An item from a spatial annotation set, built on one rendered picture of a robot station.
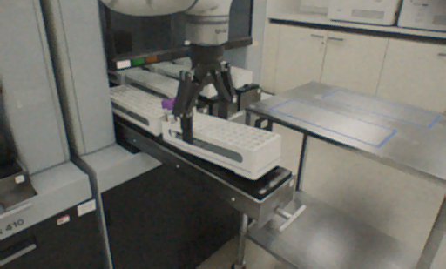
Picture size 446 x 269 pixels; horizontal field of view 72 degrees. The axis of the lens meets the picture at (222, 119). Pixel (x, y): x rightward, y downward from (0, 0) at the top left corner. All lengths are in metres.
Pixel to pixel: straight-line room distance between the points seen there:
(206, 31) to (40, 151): 0.51
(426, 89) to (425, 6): 0.61
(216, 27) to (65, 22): 0.37
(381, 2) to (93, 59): 2.40
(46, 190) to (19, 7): 0.41
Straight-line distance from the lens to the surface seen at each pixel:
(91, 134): 0.93
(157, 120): 0.82
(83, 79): 0.87
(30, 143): 0.87
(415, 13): 2.83
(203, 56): 0.65
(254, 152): 0.60
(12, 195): 0.81
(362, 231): 1.45
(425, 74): 2.85
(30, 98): 0.84
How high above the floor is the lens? 1.19
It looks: 24 degrees down
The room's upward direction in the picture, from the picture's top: 2 degrees clockwise
